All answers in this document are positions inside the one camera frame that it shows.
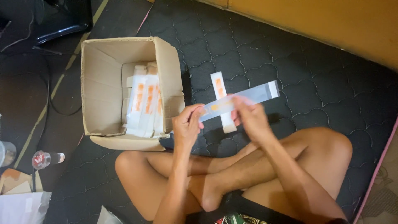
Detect person's left hand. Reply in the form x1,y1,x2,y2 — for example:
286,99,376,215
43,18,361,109
172,104,206,150

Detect person's right hand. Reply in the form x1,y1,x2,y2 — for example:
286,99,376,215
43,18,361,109
231,96,276,144

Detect clear plastic sleeve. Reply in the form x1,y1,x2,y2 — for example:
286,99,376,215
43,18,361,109
199,80,280,122

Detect white orange-print packet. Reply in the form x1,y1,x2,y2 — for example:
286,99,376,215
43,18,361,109
201,100,234,122
210,72,238,134

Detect pile of sleeved white packets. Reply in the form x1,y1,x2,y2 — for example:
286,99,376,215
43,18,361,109
121,62,164,138

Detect person's left leg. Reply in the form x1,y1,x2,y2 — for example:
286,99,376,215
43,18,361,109
114,141,258,222

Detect person's leg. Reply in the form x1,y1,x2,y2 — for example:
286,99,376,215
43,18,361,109
114,141,258,222
187,126,354,220

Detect black quilted mattress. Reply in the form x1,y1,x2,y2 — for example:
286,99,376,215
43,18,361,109
44,0,398,224

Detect person's right leg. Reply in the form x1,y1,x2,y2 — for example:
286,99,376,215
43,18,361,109
187,126,354,220

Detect person's black shorts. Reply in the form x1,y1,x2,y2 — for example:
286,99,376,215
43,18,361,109
186,190,349,224

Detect brown cardboard box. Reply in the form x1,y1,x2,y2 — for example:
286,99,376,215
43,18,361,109
81,36,186,152

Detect clear plastic bottle red label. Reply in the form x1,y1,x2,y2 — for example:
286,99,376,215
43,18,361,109
32,151,65,170

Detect black chair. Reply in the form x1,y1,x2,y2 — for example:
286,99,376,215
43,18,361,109
0,0,93,55

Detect torn brown cardboard piece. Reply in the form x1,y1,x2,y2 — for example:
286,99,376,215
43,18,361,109
0,168,44,195

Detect clear plastic cup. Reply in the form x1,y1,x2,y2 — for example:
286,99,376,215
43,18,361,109
0,141,17,168

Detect white plastic bag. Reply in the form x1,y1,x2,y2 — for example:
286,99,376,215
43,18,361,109
0,192,52,224

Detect black cable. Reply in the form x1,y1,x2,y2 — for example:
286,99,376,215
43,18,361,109
46,53,83,116

